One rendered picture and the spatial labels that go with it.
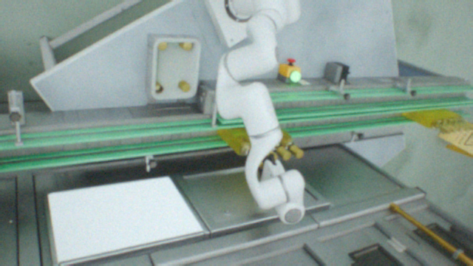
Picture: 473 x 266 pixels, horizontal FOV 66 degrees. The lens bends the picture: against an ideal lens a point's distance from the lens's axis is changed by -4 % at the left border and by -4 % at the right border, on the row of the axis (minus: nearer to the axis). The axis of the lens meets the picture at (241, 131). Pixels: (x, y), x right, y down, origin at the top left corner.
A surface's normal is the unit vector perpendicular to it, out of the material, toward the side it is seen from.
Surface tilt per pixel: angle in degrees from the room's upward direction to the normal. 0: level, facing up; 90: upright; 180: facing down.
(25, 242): 90
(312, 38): 0
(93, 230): 90
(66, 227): 90
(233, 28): 5
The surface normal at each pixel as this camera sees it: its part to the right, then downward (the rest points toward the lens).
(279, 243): 0.14, -0.90
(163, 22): 0.47, 0.42
